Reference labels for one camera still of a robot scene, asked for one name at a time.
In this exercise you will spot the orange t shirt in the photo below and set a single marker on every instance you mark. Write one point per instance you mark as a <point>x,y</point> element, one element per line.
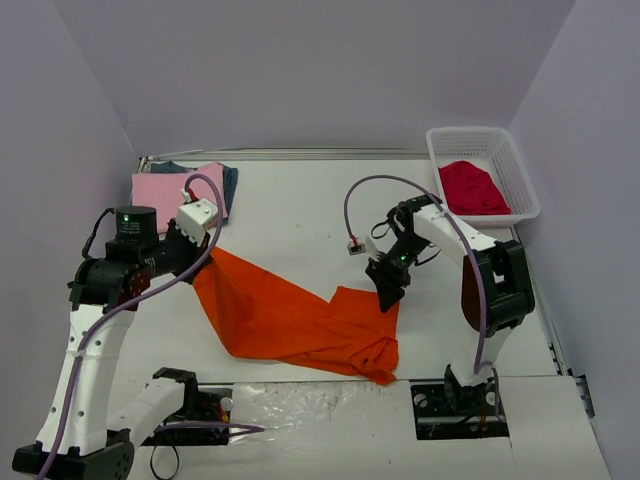
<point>258,315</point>

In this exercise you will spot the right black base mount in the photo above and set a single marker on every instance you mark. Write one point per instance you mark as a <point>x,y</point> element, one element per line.
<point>438,416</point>

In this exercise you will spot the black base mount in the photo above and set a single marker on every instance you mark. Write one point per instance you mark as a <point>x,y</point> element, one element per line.
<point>212,404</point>
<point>438,416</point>

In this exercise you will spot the dark blue folded t shirt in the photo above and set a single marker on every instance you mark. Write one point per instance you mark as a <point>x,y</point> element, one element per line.
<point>230,176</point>

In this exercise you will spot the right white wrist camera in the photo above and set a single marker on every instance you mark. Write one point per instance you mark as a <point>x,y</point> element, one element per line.
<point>357,246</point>

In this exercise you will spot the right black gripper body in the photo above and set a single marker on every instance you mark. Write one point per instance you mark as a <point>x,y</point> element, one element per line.
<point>388,273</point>

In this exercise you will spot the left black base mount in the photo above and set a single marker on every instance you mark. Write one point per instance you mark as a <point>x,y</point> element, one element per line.
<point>212,404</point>

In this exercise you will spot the pink folded t shirt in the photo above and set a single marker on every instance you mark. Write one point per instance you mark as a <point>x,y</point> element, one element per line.
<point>163,191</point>

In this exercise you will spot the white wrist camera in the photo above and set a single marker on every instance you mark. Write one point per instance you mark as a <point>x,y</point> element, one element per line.
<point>195,219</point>
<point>357,246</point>

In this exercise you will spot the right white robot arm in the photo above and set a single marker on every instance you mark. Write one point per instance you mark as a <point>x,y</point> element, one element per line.
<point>496,288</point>

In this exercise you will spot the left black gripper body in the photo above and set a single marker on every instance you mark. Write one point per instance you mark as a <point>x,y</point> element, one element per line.
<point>185,255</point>

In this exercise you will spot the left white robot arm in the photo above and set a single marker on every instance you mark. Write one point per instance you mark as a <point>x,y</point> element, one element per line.
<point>77,440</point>

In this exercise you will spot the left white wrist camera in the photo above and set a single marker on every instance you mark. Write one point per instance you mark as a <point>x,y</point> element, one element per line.
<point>195,219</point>

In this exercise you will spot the red t shirt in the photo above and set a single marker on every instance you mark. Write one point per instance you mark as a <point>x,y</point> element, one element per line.
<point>470,191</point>

